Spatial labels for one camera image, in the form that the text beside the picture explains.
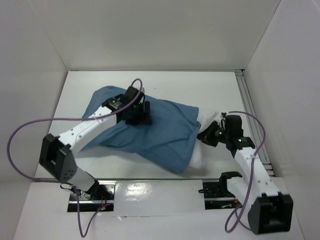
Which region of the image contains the aluminium frame rail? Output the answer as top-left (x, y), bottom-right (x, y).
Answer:
top-left (235, 69), bottom-right (275, 177)

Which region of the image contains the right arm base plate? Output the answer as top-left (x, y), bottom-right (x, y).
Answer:
top-left (198, 181), bottom-right (240, 210)

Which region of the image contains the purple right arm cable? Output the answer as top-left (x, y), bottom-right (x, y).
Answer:
top-left (224, 110), bottom-right (266, 232)

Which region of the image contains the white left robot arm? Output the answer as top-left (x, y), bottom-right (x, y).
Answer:
top-left (39, 86), bottom-right (151, 200)

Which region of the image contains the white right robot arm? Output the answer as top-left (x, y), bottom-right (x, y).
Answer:
top-left (197, 111), bottom-right (294, 235)

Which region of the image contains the white pillow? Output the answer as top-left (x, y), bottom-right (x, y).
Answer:
top-left (188, 108), bottom-right (219, 170)

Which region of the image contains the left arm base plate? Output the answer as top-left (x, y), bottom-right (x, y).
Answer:
top-left (60, 180), bottom-right (116, 213)

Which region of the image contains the blue fabric pillowcase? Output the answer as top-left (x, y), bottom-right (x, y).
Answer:
top-left (85, 95), bottom-right (205, 174)

